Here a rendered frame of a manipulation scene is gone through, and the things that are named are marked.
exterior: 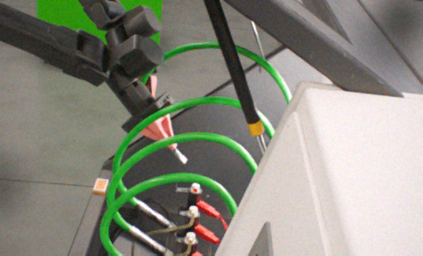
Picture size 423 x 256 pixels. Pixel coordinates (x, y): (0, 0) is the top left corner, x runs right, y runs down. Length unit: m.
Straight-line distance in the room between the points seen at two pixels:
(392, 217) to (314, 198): 0.07
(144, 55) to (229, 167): 0.57
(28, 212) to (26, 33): 2.03
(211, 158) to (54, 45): 0.63
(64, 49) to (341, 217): 0.68
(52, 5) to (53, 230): 2.11
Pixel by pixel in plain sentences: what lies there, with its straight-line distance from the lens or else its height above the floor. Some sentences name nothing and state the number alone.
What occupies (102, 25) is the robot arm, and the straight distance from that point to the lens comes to 1.26.
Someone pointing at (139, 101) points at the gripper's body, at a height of 1.32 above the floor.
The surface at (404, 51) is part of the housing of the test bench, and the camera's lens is 1.01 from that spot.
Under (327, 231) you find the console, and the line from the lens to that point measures 0.45.
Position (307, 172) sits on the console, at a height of 1.52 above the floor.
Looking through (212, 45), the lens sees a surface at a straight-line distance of 1.09.
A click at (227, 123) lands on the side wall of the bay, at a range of 1.43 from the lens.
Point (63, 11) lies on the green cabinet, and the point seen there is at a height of 0.45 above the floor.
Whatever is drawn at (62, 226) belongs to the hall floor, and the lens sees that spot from 2.86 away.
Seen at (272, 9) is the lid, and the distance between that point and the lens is 0.61.
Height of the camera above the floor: 1.79
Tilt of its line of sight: 27 degrees down
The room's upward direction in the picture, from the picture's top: 7 degrees clockwise
